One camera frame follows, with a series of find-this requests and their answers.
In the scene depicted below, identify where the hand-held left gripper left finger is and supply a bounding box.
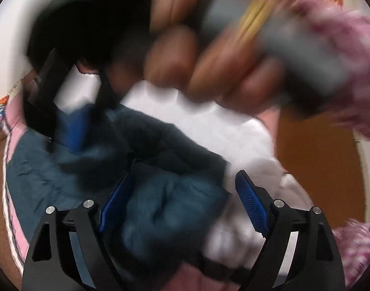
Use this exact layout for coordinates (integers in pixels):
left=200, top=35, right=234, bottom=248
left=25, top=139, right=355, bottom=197
left=21, top=171, right=137, bottom=291

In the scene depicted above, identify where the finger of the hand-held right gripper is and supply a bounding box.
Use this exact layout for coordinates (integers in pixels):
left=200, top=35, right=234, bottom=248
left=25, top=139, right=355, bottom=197
left=23, top=48, right=91, bottom=154
left=94, top=68, right=123, bottom=113

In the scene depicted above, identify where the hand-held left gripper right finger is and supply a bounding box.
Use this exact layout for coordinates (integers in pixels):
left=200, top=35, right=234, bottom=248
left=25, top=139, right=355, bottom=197
left=235, top=170, right=346, bottom=291

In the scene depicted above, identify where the teal padded jacket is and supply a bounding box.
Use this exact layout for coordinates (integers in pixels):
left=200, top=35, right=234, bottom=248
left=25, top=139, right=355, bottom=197
left=4, top=103, right=234, bottom=279

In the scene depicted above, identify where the person's right forearm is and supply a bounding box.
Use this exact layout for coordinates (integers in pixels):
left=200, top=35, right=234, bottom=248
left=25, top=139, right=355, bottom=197
left=282, top=0, right=370, bottom=141

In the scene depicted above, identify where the person's right hand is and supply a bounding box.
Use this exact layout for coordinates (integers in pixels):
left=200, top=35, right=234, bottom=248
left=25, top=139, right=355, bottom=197
left=144, top=0, right=290, bottom=108

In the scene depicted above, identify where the pink plaid shirt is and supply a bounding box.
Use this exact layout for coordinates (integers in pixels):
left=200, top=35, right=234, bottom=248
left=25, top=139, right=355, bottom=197
left=332, top=218, right=370, bottom=288

